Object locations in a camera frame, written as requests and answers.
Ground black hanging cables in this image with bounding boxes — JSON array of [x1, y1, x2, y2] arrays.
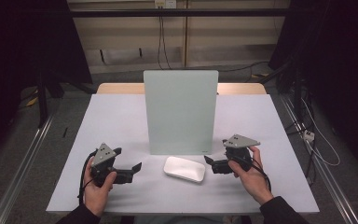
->
[[157, 16, 172, 70]]

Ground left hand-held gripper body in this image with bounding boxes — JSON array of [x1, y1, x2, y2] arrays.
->
[[90, 142, 134, 189]]

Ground metal floor rail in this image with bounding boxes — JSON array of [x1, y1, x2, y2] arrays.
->
[[280, 94, 358, 224], [0, 114, 56, 224]]

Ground black curtain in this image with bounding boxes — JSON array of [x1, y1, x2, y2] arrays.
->
[[0, 0, 93, 171], [268, 0, 358, 171]]

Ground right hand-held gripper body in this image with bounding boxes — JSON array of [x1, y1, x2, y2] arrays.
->
[[212, 133, 261, 175]]

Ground person's left hand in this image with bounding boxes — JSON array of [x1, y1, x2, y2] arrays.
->
[[83, 158, 118, 217]]

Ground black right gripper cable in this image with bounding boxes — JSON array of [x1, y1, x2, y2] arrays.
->
[[238, 154, 273, 192]]

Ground white cable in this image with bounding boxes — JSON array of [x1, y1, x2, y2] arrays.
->
[[301, 97, 341, 167]]

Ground white wall socket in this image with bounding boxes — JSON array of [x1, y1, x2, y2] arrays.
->
[[154, 0, 177, 9]]

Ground black horizontal bar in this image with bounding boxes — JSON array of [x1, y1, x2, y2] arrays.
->
[[69, 8, 293, 18]]

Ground wooden table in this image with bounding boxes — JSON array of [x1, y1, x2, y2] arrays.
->
[[96, 82, 268, 95]]

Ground black floor cable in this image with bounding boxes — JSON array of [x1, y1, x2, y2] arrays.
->
[[217, 61, 270, 74]]

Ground person's right hand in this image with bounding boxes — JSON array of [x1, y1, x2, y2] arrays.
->
[[227, 146, 275, 205]]

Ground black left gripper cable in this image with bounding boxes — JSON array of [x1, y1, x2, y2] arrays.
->
[[77, 149, 98, 204]]

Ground black metal stand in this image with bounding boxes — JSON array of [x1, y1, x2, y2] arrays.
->
[[36, 73, 49, 129]]

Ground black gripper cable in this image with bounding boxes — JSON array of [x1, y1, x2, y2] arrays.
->
[[77, 149, 98, 204], [238, 154, 273, 192]]

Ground glass whiteboard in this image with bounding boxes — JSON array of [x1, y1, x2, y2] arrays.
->
[[143, 69, 219, 156]]

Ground white power strip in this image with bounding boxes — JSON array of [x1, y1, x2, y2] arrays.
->
[[303, 130, 316, 143]]

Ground white table mat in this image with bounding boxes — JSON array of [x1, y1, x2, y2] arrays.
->
[[46, 93, 321, 216]]

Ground white whiteboard eraser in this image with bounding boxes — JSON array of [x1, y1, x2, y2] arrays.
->
[[163, 156, 206, 184]]

